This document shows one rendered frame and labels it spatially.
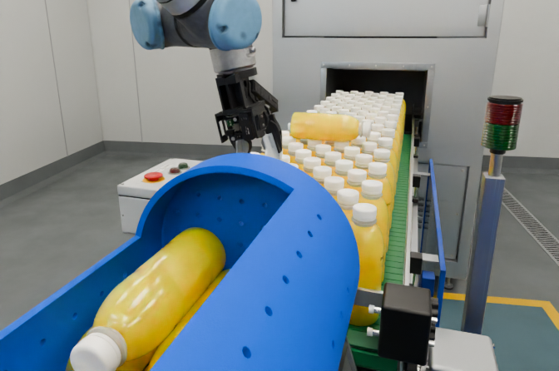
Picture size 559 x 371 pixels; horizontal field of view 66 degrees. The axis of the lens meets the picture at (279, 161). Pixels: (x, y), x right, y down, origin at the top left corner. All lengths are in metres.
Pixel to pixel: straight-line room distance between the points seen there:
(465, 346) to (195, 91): 4.45
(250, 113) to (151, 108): 4.53
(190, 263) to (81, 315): 0.13
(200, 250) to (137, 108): 4.85
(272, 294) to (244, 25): 0.35
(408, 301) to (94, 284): 0.43
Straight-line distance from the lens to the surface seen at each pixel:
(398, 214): 1.25
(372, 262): 0.73
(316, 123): 1.12
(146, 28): 0.68
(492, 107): 0.93
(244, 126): 0.74
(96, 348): 0.41
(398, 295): 0.70
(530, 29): 5.00
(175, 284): 0.46
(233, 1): 0.56
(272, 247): 0.37
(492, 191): 0.98
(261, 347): 0.30
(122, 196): 0.89
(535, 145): 5.20
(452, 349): 0.86
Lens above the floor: 1.38
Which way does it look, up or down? 16 degrees down
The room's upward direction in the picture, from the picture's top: straight up
